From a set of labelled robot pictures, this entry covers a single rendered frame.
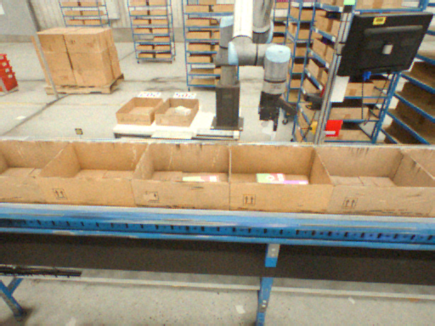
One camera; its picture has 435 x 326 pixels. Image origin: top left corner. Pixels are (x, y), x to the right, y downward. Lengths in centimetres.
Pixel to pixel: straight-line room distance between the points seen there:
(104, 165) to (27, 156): 40
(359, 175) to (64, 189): 135
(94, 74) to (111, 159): 430
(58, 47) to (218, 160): 486
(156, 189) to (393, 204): 92
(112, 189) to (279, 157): 76
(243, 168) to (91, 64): 464
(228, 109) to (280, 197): 111
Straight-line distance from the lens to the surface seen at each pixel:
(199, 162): 131
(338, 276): 136
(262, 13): 179
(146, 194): 111
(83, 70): 571
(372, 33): 169
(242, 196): 106
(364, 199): 117
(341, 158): 139
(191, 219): 106
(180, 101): 248
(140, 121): 222
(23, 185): 133
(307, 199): 110
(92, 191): 119
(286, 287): 167
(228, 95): 200
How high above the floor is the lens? 167
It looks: 34 degrees down
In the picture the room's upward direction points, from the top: 1 degrees counter-clockwise
